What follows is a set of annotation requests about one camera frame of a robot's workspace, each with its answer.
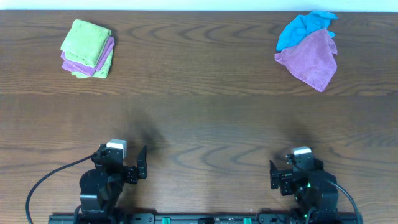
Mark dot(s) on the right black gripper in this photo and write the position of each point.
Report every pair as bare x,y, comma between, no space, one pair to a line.
285,177

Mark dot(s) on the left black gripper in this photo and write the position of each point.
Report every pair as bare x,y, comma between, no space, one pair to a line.
134,173

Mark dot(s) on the purple microfiber cloth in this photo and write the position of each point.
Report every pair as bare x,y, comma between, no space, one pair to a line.
312,60

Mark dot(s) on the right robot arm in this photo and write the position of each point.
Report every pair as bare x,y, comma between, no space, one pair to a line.
312,187

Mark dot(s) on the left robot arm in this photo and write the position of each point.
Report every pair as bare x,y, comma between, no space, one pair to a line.
102,186

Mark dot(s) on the bottom green folded cloth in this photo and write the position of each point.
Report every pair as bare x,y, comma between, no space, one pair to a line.
102,73

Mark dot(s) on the green folded cloth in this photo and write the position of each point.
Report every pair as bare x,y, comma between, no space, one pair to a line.
102,73
85,43

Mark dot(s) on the purple folded cloth in stack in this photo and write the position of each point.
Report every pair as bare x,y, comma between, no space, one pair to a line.
70,66

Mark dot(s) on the top green folded cloth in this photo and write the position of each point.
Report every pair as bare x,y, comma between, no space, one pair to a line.
85,43

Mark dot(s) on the crumpled blue cloth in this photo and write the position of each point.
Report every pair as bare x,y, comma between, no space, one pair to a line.
302,26

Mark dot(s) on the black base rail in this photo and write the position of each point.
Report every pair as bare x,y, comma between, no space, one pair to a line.
148,218

